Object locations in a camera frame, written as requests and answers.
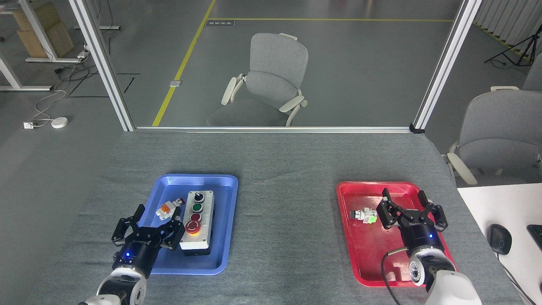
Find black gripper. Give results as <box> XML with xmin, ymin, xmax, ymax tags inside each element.
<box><xmin>376</xmin><ymin>188</ymin><xmax>448</xmax><ymax>256</ymax></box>
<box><xmin>111</xmin><ymin>204</ymin><xmax>185</xmax><ymax>278</ymax></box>

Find brown cardboard box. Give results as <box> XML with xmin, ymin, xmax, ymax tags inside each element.
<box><xmin>17</xmin><ymin>21</ymin><xmax>75</xmax><ymax>59</ymax></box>
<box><xmin>12</xmin><ymin>2</ymin><xmax>61</xmax><ymax>31</ymax></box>

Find black push button switch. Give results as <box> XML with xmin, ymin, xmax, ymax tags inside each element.
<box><xmin>349</xmin><ymin>208</ymin><xmax>378</xmax><ymax>225</ymax></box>

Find silver aluminium rail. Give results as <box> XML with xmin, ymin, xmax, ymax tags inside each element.
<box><xmin>135</xmin><ymin>126</ymin><xmax>413</xmax><ymax>134</ymax></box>

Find black mouse cable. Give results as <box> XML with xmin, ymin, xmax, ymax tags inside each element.
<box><xmin>496</xmin><ymin>253</ymin><xmax>539</xmax><ymax>305</ymax></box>

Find black keyboard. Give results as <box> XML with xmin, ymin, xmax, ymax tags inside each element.
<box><xmin>526</xmin><ymin>225</ymin><xmax>542</xmax><ymax>251</ymax></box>

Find silver aluminium post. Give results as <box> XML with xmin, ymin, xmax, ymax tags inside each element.
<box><xmin>68</xmin><ymin>0</ymin><xmax>136</xmax><ymax>132</ymax></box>
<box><xmin>412</xmin><ymin>0</ymin><xmax>483</xmax><ymax>132</ymax></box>

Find grey control box with buttons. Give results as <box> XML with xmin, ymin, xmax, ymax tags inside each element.
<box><xmin>179</xmin><ymin>190</ymin><xmax>215</xmax><ymax>256</ymax></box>

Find white floor cable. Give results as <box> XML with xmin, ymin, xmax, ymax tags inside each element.
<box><xmin>33</xmin><ymin>57</ymin><xmax>87</xmax><ymax>126</ymax></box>

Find black computer mouse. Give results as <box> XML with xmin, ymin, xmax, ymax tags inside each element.
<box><xmin>487</xmin><ymin>224</ymin><xmax>513</xmax><ymax>255</ymax></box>

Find white side table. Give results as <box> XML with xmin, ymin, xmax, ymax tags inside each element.
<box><xmin>456</xmin><ymin>183</ymin><xmax>542</xmax><ymax>305</ymax></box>

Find black floor cables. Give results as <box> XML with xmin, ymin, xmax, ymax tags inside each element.
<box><xmin>53</xmin><ymin>59</ymin><xmax>100</xmax><ymax>85</ymax></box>

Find grey office chair white arms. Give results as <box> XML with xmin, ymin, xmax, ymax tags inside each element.
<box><xmin>206</xmin><ymin>33</ymin><xmax>309</xmax><ymax>128</ymax></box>
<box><xmin>442</xmin><ymin>86</ymin><xmax>542</xmax><ymax>187</ymax></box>
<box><xmin>522</xmin><ymin>53</ymin><xmax>542</xmax><ymax>92</ymax></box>

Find black tripod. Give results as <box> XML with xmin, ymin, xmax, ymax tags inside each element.
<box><xmin>484</xmin><ymin>34</ymin><xmax>542</xmax><ymax>67</ymax></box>

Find red push button switch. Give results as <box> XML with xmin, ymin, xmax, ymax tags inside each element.
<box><xmin>155</xmin><ymin>197</ymin><xmax>186</xmax><ymax>221</ymax></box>

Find blue plastic tray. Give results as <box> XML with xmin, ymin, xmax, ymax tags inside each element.
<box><xmin>135</xmin><ymin>174</ymin><xmax>239</xmax><ymax>276</ymax></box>

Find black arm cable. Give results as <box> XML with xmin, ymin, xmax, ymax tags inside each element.
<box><xmin>381</xmin><ymin>247</ymin><xmax>409</xmax><ymax>305</ymax></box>

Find white corrugated curtain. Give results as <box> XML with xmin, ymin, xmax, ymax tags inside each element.
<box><xmin>473</xmin><ymin>0</ymin><xmax>542</xmax><ymax>55</ymax></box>

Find red plastic tray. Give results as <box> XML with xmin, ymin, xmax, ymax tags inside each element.
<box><xmin>336</xmin><ymin>181</ymin><xmax>458</xmax><ymax>288</ymax></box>

